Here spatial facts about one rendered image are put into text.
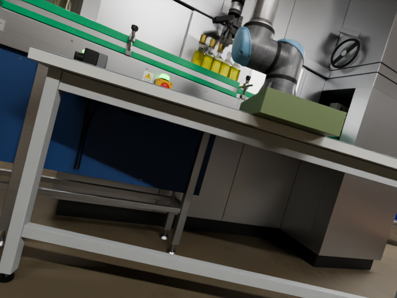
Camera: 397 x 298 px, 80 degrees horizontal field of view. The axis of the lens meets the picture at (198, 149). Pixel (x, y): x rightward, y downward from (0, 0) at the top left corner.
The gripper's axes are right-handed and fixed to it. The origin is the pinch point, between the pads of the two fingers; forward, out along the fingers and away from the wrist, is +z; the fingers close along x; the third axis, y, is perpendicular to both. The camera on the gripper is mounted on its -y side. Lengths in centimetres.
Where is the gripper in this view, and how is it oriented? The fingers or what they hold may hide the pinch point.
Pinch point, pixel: (221, 47)
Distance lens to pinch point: 144.0
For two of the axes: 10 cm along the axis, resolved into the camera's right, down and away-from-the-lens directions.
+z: -2.7, 9.6, 0.5
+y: 8.8, 2.3, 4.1
